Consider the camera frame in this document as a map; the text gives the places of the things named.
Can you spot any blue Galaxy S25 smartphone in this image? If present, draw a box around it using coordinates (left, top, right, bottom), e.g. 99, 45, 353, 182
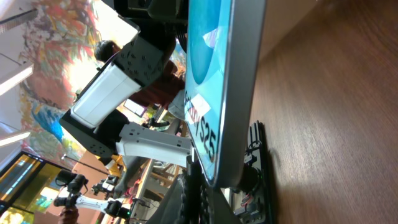
185, 0, 267, 187

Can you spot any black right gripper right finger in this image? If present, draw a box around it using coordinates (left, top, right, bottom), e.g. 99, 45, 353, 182
211, 188, 241, 224

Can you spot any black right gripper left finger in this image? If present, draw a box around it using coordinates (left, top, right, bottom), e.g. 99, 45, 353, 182
146, 156, 210, 224

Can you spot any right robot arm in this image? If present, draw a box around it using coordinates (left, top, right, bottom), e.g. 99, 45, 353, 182
146, 121, 275, 224

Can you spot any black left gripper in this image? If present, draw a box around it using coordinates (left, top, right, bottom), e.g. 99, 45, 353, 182
102, 0, 188, 44

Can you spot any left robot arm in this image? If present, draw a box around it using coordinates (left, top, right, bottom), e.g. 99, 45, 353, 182
60, 0, 192, 166

